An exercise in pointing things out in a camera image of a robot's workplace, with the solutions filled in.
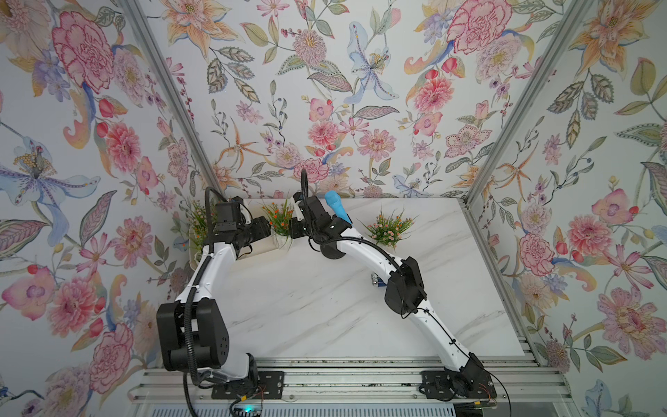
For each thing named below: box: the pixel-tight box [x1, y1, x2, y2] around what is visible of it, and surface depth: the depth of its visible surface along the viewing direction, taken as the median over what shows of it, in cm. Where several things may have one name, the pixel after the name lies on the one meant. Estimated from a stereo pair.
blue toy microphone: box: [324, 190, 354, 226], surface depth 86 cm
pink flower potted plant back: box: [356, 202, 420, 253], surface depth 96 cm
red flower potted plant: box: [262, 195, 295, 250], surface depth 88 cm
